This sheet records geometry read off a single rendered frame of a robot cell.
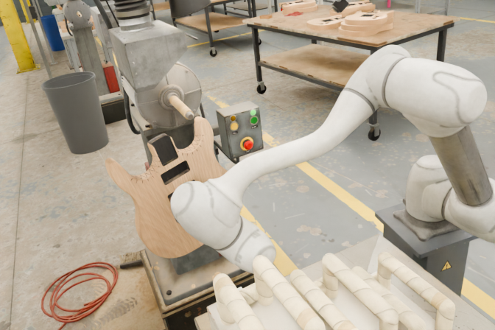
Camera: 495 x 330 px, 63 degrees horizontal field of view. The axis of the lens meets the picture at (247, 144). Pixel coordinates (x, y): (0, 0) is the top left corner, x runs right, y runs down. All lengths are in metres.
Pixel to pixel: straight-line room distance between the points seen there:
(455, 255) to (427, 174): 0.35
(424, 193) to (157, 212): 0.91
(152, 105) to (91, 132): 2.81
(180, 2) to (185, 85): 0.36
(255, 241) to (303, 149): 0.25
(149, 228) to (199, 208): 0.43
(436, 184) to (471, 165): 0.32
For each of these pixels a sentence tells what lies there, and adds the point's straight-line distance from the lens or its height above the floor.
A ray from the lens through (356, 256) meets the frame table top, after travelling 1.20.
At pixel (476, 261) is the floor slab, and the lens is 2.68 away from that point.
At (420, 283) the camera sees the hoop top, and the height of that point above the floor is 1.05.
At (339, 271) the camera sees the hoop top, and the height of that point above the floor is 1.13.
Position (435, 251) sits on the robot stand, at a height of 0.69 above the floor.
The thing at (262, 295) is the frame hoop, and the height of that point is 1.13.
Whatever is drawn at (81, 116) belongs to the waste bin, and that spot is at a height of 0.41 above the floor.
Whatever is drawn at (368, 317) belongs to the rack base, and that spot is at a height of 1.02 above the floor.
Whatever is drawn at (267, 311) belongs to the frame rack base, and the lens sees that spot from 0.85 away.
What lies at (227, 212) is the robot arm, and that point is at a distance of 0.91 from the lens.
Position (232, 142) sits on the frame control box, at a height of 1.00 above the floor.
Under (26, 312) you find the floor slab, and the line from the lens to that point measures 2.80.
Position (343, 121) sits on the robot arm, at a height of 1.30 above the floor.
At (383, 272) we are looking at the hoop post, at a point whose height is 1.01.
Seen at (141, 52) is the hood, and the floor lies 1.49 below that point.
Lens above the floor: 1.74
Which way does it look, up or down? 27 degrees down
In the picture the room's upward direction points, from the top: 7 degrees counter-clockwise
